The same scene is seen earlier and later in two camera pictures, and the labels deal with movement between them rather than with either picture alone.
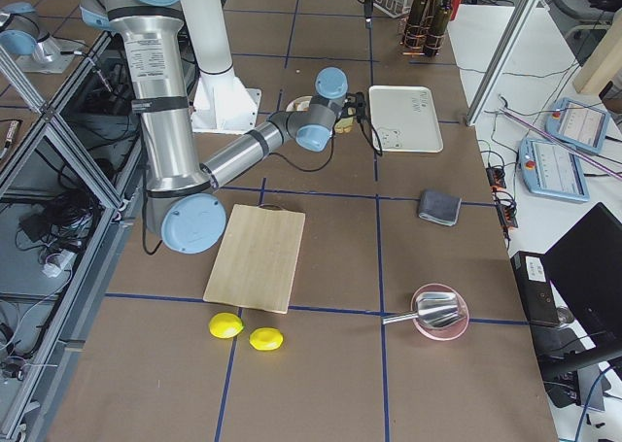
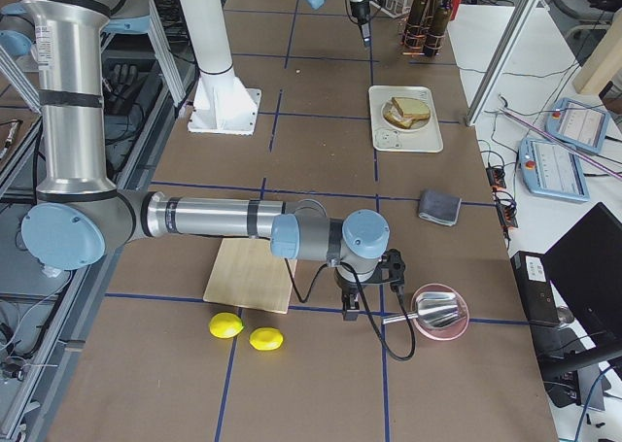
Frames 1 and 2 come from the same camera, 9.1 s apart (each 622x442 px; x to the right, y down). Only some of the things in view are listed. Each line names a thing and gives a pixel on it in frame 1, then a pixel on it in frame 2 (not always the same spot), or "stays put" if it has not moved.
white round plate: [299, 104] → [406, 113]
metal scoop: [432, 310] stays put
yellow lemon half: [266, 338] stays put
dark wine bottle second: [440, 17] stays put
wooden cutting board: [256, 263] stays put
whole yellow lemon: [225, 324] stays put
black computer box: [535, 288] stays put
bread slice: [344, 125] → [411, 107]
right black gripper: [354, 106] → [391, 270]
